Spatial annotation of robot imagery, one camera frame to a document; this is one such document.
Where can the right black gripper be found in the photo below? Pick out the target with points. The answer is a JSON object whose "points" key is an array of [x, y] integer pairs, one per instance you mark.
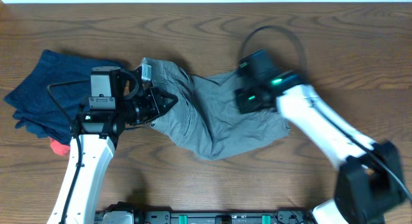
{"points": [[239, 94]]}

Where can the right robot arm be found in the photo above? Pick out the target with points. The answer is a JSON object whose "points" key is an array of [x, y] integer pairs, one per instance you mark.
{"points": [[370, 180]]}

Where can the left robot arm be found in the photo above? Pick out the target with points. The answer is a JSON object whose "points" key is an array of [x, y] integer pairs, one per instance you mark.
{"points": [[120, 100]]}

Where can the red cloth under stack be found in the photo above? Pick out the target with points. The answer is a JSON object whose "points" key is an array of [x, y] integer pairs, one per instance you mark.
{"points": [[58, 148]]}

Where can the folded navy blue garment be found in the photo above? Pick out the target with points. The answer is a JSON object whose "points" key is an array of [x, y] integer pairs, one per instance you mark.
{"points": [[57, 77]]}

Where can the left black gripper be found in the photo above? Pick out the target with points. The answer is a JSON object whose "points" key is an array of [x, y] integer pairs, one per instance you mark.
{"points": [[153, 98]]}

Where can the grey shorts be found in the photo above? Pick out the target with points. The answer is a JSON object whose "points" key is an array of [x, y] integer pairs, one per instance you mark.
{"points": [[206, 119]]}

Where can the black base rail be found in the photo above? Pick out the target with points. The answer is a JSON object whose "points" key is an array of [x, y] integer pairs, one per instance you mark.
{"points": [[206, 217]]}

